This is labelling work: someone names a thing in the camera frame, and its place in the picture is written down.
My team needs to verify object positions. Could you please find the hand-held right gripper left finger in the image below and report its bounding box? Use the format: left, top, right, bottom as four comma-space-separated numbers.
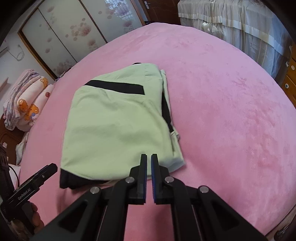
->
30, 153, 148, 241

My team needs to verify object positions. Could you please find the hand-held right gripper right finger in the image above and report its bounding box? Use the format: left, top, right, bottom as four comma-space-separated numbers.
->
151, 153, 269, 241

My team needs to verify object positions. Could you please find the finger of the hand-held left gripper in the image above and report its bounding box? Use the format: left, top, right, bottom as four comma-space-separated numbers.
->
20, 163, 58, 186

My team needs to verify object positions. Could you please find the green and black hooded jacket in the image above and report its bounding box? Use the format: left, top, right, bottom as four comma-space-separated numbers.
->
59, 62, 186, 190

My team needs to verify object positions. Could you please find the person's left hand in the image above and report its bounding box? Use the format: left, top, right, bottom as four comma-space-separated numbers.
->
29, 202, 45, 234

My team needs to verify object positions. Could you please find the crumpled light cloth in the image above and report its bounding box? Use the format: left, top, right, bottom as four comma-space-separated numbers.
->
15, 132, 30, 165

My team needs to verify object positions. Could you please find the wooden headboard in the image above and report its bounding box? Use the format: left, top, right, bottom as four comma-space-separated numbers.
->
0, 113, 26, 149

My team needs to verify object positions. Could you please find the folded pink bear-print quilt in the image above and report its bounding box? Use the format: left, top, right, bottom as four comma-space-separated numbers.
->
14, 77, 55, 132

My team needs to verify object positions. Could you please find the folded lilac blanket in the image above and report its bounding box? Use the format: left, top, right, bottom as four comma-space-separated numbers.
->
3, 69, 42, 130

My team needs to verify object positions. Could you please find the pink bed blanket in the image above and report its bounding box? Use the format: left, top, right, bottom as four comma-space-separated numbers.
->
16, 22, 296, 238

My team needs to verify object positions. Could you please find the floral sliding-door wardrobe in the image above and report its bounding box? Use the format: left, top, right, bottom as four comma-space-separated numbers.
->
17, 0, 148, 80

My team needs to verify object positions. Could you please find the brown wooden door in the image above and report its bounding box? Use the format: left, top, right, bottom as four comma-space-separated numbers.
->
136, 0, 183, 26

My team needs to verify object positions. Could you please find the wooden drawer cabinet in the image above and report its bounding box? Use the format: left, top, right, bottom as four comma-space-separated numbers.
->
281, 45, 296, 98

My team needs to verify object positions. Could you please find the white lace furniture cover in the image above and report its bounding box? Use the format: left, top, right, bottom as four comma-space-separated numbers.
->
177, 0, 292, 80

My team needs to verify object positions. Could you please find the white power cable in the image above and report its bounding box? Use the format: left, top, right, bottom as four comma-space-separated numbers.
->
8, 44, 23, 62

